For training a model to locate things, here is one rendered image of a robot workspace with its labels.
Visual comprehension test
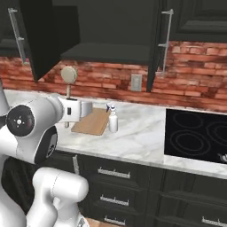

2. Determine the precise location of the wooden cutting board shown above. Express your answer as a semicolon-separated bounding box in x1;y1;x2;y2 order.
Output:
70;107;113;137

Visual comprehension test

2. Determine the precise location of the grey wall outlet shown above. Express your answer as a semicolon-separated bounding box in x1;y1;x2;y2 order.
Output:
130;73;143;93

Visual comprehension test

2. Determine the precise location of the black glass hob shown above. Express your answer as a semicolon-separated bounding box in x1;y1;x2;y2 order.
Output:
163;107;227;166

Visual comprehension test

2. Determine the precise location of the black wide drawer front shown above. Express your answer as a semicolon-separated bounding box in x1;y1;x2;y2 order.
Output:
150;168;227;200
154;193;227;227

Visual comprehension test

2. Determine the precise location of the long silver cabinet handle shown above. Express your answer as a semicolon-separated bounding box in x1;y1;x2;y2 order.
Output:
157;8;175;78
7;7;29;66

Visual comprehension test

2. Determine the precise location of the black narrow open cabinet door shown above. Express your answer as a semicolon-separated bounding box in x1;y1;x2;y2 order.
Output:
145;0;167;93

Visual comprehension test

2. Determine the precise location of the silver drawer handle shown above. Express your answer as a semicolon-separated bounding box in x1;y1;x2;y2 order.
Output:
201;215;227;227
97;166;132;180
103;215;127;227
99;193;130;207

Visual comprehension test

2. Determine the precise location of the white spray bottle blue nozzle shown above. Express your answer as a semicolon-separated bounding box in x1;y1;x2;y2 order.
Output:
106;102;119;134

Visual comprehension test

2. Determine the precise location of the black base cupboard door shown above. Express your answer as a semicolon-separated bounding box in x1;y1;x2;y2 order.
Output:
43;150;80;176

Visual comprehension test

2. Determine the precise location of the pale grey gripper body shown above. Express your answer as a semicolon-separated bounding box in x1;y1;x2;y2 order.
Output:
79;100;93;119

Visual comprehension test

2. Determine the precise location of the short silver cupboard handle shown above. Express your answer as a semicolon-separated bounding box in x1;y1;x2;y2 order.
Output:
72;154;81;176

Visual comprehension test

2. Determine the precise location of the black closed wall cabinet door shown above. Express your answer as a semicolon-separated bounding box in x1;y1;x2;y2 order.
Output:
0;0;34;59
165;0;227;44

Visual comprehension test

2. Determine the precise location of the black open wall cabinet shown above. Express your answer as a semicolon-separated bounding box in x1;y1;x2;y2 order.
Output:
51;0;162;67

